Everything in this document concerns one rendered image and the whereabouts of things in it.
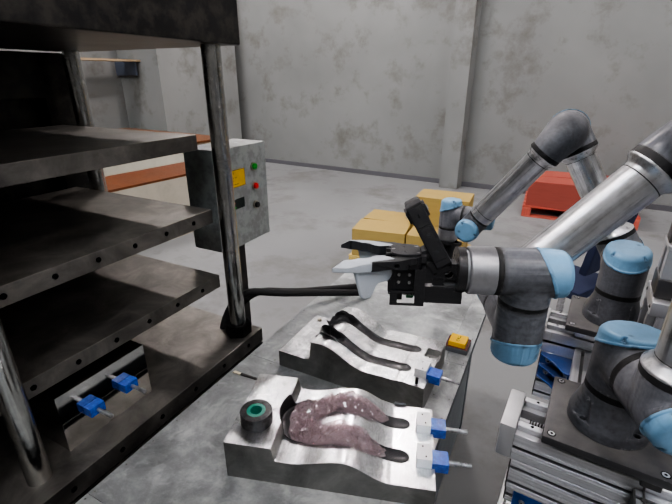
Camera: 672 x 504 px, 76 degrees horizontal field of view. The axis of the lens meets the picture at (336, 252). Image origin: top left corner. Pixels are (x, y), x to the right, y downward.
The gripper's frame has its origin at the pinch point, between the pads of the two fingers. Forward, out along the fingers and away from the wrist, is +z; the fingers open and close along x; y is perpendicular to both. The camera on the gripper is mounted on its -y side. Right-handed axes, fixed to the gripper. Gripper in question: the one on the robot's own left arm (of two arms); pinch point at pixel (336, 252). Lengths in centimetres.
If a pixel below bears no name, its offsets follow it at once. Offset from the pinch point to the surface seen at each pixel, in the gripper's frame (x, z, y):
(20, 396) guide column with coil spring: 13, 73, 40
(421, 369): 50, -21, 48
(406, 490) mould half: 17, -15, 60
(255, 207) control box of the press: 108, 45, 10
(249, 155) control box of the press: 105, 45, -11
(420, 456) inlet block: 22, -18, 55
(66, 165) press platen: 34, 70, -11
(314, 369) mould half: 59, 12, 55
